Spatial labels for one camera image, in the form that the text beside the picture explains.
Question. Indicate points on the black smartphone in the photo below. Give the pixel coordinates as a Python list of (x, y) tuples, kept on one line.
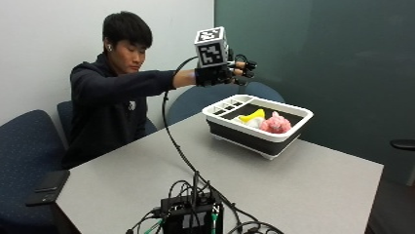
[(48, 187)]

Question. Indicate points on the black electronics box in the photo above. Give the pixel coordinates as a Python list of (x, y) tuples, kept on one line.
[(192, 216)]

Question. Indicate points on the the person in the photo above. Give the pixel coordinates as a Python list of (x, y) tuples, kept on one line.
[(108, 104)]

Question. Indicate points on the white marker cube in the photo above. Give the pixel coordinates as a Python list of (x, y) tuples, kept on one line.
[(212, 47)]

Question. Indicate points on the pink soft toy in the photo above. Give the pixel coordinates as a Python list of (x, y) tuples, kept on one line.
[(276, 124)]

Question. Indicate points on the white and black dish tub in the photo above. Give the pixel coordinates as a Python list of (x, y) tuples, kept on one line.
[(250, 136)]

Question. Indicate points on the yellow soft toy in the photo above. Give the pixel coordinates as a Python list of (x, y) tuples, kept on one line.
[(253, 115)]

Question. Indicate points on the black chair armrest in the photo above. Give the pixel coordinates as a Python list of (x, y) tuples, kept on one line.
[(403, 144)]

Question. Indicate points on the white earbud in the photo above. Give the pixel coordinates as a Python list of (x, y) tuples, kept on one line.
[(109, 47)]

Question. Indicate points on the white soft toy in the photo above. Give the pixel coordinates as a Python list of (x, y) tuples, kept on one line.
[(254, 122)]

